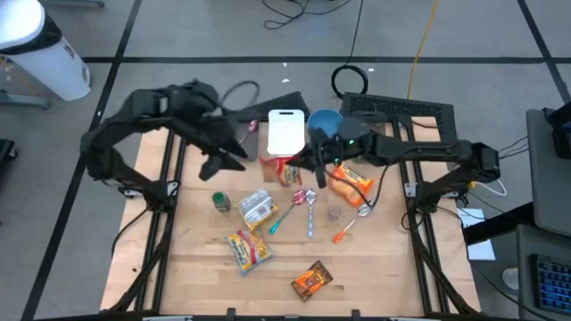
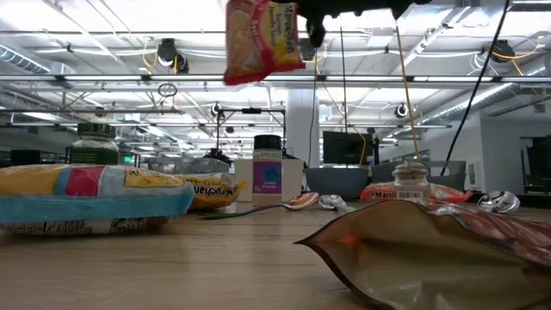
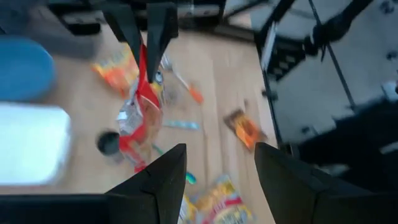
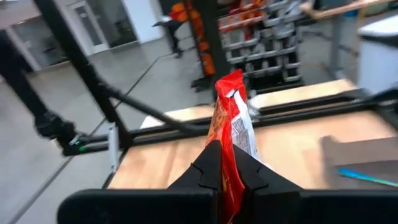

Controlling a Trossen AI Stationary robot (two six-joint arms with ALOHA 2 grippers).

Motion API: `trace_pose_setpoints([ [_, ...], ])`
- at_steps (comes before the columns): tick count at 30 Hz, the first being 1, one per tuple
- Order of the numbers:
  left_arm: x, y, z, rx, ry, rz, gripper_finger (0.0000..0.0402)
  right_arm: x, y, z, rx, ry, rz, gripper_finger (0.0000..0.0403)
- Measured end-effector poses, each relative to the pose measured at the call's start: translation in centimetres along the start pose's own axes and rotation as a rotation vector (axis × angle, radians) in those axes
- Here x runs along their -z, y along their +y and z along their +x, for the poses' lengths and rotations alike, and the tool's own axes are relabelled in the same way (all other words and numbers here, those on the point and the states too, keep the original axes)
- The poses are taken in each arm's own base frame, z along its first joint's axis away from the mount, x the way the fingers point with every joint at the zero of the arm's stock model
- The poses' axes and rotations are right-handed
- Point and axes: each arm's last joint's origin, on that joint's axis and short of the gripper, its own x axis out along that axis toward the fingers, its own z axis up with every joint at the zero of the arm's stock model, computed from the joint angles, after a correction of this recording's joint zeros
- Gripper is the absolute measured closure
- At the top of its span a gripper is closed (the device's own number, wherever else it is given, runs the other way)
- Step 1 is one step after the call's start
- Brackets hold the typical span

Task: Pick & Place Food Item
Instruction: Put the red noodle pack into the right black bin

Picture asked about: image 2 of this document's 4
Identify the red ramen packet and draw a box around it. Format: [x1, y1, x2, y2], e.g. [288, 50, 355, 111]
[222, 0, 306, 87]

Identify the yellow blue ramen packet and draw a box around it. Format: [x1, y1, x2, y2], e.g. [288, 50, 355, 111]
[0, 164, 196, 237]

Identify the white plastic bin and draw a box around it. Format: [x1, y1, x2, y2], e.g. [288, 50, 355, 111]
[233, 158, 305, 203]

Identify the silver spoon orange handle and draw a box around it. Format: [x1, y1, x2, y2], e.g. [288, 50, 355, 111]
[476, 189, 522, 215]

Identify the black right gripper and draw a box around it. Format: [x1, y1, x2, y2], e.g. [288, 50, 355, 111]
[275, 0, 431, 49]

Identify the yellow and silver ramen packet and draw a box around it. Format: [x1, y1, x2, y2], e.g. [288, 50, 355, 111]
[174, 171, 247, 212]

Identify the brown orange snack pouch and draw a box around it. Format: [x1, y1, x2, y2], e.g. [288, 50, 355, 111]
[294, 198, 551, 310]

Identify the blue bowl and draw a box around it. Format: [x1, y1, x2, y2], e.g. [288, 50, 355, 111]
[304, 166, 370, 202]

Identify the yellow cable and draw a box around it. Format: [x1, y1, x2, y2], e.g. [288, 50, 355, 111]
[394, 23, 421, 163]

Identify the black computer monitor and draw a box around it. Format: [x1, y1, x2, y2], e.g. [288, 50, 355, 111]
[322, 130, 375, 166]

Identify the spice bottle purple label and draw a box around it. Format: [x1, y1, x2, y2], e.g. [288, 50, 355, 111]
[251, 133, 283, 208]

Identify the orange ramen packet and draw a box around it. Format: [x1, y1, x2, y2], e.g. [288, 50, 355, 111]
[359, 180, 474, 205]

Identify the white square pillar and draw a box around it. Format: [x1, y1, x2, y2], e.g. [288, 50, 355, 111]
[285, 88, 321, 170]

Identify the black cabinet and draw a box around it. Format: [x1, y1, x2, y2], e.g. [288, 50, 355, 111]
[519, 135, 551, 195]

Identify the green-lidded spice jar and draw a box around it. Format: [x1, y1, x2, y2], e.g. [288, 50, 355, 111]
[65, 122, 121, 166]

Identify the dark screen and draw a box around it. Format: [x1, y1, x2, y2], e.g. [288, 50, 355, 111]
[9, 148, 42, 168]

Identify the black arm feed cable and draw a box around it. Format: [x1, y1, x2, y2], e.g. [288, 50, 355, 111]
[439, 0, 511, 165]

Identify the small cork-stoppered glass jar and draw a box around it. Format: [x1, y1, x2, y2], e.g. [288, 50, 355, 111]
[390, 161, 432, 202]

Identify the pink spoon teal handle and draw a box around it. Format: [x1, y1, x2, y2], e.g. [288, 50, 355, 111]
[201, 191, 321, 220]

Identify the black frame rig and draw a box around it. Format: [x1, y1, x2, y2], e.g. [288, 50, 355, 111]
[216, 107, 288, 161]

